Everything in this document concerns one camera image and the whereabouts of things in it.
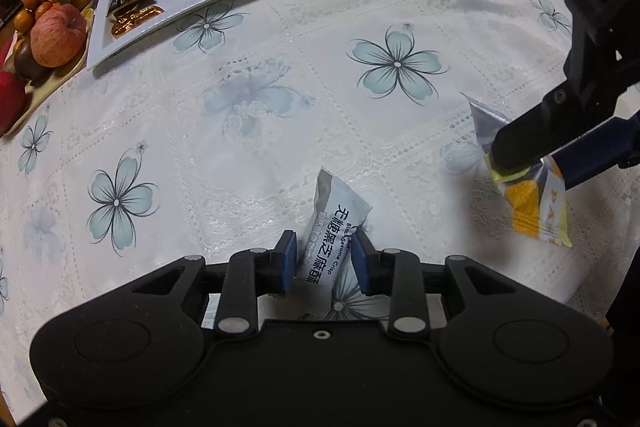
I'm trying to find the white grey snack packet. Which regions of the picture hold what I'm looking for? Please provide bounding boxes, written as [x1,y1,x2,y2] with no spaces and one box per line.
[298,167,373,313]

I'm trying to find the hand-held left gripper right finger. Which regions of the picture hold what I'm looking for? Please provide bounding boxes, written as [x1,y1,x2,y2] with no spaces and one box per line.
[350,229,518,342]

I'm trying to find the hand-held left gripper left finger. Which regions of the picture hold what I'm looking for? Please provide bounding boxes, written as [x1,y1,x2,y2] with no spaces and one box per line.
[131,229,298,343]

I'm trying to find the red yellow apple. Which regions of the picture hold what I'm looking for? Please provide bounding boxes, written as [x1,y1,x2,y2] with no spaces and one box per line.
[30,4,88,68]

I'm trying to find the wooden fruit board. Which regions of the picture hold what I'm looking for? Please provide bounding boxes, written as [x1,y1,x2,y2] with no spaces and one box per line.
[0,7,96,138]

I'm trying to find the gold wrapped candy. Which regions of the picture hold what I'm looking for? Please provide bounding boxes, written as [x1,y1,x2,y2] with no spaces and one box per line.
[109,4,165,38]

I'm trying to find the yellow orange snack packet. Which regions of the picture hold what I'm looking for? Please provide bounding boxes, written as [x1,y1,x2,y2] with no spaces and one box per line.
[460,93,573,249]

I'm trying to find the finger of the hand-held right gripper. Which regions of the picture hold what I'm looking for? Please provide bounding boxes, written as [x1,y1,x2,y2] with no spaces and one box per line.
[489,79,617,172]
[550,109,640,190]

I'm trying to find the dark brown round fruit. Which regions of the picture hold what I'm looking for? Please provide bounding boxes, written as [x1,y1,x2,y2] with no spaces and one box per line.
[13,37,51,82]

